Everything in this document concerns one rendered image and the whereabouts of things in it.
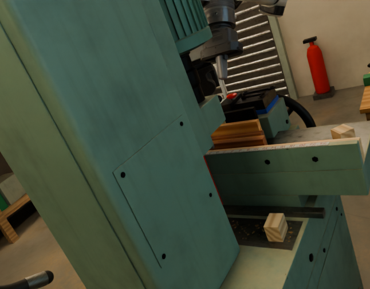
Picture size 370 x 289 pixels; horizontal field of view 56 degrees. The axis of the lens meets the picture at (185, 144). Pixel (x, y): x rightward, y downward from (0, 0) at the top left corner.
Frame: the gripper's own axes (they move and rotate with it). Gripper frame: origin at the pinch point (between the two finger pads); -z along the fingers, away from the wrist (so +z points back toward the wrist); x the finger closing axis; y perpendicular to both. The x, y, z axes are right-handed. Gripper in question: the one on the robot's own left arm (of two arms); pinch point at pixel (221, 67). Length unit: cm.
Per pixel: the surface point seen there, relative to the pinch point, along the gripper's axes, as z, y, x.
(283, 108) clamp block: -11.1, -13.8, -10.5
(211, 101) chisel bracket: -11.1, 11.9, -3.5
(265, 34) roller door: 105, -252, 96
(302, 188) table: -31.9, 6.4, -21.3
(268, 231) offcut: -39.6, 13.8, -16.6
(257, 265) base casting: -45, 18, -16
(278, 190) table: -32.2, 6.2, -16.0
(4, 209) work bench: -56, -73, 289
